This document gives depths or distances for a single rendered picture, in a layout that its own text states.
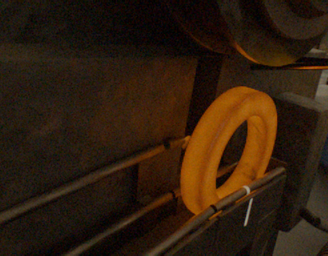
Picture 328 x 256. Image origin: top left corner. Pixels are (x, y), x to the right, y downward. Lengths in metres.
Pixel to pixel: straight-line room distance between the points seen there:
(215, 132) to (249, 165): 0.15
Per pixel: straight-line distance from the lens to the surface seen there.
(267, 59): 0.45
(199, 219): 0.45
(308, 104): 0.71
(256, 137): 0.58
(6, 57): 0.34
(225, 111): 0.46
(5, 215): 0.38
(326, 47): 9.41
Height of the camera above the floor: 0.95
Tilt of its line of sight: 16 degrees down
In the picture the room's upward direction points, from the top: 11 degrees clockwise
